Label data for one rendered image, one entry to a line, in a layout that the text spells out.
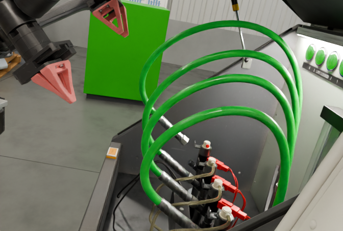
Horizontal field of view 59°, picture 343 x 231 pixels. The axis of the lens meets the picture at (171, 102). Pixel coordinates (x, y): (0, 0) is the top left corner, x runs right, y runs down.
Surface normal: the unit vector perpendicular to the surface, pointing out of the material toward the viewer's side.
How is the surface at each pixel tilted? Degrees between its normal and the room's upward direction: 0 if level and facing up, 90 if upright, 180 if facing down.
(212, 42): 90
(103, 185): 0
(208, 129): 90
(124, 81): 90
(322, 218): 76
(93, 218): 0
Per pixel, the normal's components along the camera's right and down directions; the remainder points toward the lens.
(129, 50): 0.11, 0.34
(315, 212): -0.91, -0.38
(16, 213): 0.18, -0.93
